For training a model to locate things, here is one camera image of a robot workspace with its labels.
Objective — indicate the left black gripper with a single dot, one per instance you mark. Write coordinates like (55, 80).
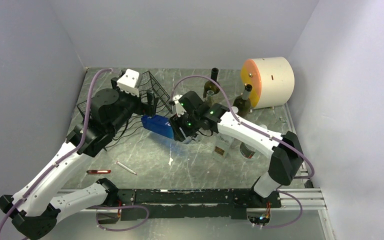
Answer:
(143, 108)

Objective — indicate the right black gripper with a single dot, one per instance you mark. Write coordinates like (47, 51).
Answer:
(176, 122)

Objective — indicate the blue square bottle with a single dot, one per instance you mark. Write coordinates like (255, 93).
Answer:
(158, 124)

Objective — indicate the clear square liquor bottle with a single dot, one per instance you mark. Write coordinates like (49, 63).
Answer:
(222, 146)

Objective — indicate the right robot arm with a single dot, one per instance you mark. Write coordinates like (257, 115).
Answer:
(282, 149)

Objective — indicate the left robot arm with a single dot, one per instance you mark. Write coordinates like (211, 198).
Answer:
(36, 209)

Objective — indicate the dark green wine bottle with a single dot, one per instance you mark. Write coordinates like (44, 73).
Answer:
(209, 85)

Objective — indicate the dark wine bottle white neck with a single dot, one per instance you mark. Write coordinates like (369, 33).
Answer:
(243, 102)

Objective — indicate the clear round bottle dark label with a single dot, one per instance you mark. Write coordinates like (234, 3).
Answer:
(248, 152)

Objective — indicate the white pen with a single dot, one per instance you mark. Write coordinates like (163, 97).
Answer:
(131, 171)

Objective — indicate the red pen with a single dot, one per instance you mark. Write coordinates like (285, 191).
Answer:
(98, 172)

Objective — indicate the cream cylinder orange face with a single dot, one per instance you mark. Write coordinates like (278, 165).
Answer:
(272, 81)

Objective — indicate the black wire wine rack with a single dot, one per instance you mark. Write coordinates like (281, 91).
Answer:
(145, 99)

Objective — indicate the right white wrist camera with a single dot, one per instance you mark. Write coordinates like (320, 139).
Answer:
(177, 107)

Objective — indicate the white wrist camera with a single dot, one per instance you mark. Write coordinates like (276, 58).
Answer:
(129, 82)
(177, 107)

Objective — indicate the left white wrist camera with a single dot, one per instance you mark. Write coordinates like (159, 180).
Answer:
(129, 82)

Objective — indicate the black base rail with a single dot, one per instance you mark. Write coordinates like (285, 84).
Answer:
(190, 203)

